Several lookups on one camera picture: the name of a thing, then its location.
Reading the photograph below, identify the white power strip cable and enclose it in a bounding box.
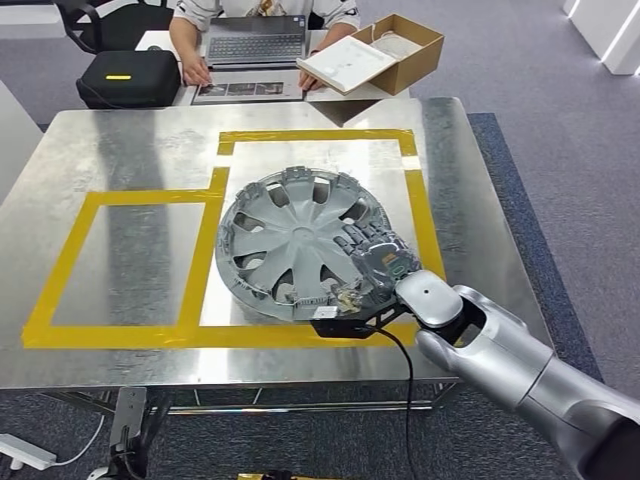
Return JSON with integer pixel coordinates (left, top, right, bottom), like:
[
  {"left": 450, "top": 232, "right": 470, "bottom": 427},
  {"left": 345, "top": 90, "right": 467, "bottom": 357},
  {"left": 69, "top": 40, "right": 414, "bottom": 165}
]
[{"left": 52, "top": 413, "right": 106, "bottom": 467}]

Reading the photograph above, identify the silver plastic hubcap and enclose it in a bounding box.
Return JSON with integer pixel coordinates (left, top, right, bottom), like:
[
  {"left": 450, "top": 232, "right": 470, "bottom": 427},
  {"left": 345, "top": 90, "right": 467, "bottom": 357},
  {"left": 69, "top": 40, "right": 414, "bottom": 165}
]
[{"left": 214, "top": 165, "right": 397, "bottom": 324}]

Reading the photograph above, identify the black office chair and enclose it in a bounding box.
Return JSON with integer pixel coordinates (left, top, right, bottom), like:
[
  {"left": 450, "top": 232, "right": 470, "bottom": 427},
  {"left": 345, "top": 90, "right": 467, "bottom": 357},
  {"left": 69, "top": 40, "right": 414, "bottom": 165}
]
[{"left": 54, "top": 0, "right": 176, "bottom": 56}]

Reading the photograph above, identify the printed paper sheet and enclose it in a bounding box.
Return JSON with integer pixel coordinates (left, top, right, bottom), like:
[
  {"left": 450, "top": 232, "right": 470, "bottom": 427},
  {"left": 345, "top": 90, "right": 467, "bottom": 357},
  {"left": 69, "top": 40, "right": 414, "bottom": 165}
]
[{"left": 191, "top": 70, "right": 306, "bottom": 106}]

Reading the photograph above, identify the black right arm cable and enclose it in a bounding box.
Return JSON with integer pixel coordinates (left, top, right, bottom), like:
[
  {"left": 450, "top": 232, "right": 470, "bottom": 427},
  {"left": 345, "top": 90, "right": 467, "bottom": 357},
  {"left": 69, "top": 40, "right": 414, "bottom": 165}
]
[{"left": 370, "top": 324, "right": 417, "bottom": 480}]

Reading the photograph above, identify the brown cardboard box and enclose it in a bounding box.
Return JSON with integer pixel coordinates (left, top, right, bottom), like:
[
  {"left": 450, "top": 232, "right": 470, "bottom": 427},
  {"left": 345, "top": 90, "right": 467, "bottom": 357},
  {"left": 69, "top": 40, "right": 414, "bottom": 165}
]
[{"left": 351, "top": 13, "right": 445, "bottom": 97}]

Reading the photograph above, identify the grey laptop computer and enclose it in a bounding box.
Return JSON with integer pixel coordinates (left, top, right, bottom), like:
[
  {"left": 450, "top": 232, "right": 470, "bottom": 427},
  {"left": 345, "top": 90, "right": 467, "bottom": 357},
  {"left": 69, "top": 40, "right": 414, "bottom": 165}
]
[{"left": 204, "top": 14, "right": 307, "bottom": 69}]

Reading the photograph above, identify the person at laptop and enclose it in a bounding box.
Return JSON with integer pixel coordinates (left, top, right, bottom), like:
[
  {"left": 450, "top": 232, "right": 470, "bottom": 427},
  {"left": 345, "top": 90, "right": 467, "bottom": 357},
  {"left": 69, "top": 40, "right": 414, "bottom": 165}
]
[{"left": 168, "top": 0, "right": 361, "bottom": 93}]

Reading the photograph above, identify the stainless steel workbench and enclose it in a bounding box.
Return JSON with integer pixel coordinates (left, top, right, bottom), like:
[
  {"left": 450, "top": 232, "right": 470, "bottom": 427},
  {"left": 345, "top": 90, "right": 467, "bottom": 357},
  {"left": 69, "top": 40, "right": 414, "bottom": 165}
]
[{"left": 0, "top": 97, "right": 553, "bottom": 417}]

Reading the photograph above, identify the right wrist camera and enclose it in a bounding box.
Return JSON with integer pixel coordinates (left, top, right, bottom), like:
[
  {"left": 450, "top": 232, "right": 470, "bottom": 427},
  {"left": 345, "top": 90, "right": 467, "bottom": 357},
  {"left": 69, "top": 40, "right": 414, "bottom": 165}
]
[{"left": 309, "top": 301, "right": 416, "bottom": 340}]

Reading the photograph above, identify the white desk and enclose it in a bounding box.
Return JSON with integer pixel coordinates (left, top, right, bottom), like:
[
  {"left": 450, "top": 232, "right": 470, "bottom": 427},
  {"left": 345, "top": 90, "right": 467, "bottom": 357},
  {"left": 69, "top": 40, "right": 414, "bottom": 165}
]
[{"left": 134, "top": 29, "right": 411, "bottom": 107}]

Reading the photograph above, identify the black zip case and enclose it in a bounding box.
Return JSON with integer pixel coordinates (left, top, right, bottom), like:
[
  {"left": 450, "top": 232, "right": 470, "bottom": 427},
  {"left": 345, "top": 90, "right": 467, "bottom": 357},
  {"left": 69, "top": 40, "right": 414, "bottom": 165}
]
[{"left": 75, "top": 49, "right": 182, "bottom": 111}]

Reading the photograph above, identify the white power strip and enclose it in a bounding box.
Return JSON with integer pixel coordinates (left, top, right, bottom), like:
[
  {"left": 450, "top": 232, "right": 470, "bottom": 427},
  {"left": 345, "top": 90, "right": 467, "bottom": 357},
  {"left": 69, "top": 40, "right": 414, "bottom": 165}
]
[{"left": 0, "top": 433, "right": 57, "bottom": 472}]

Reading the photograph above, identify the white foam tray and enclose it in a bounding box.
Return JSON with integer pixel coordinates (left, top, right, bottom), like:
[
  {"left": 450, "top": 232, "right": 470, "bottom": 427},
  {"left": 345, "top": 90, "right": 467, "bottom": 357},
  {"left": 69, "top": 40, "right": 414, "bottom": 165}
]
[{"left": 296, "top": 34, "right": 398, "bottom": 95}]

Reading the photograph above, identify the white platform block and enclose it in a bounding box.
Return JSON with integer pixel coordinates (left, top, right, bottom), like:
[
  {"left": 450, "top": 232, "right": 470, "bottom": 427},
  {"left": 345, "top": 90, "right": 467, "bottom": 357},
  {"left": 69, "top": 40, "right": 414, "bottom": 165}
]
[{"left": 562, "top": 0, "right": 640, "bottom": 76}]

